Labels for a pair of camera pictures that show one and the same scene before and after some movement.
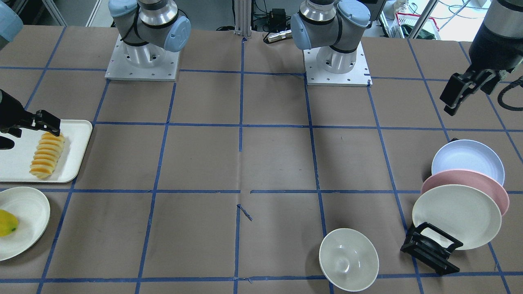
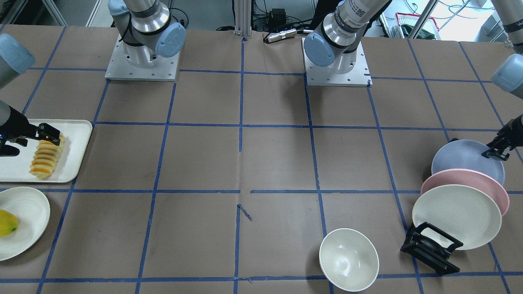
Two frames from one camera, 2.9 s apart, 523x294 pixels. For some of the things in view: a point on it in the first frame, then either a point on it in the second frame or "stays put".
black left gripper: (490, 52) -> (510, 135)
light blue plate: (471, 155) stays put
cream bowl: (349, 259) stays put
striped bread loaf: (47, 154) stays put
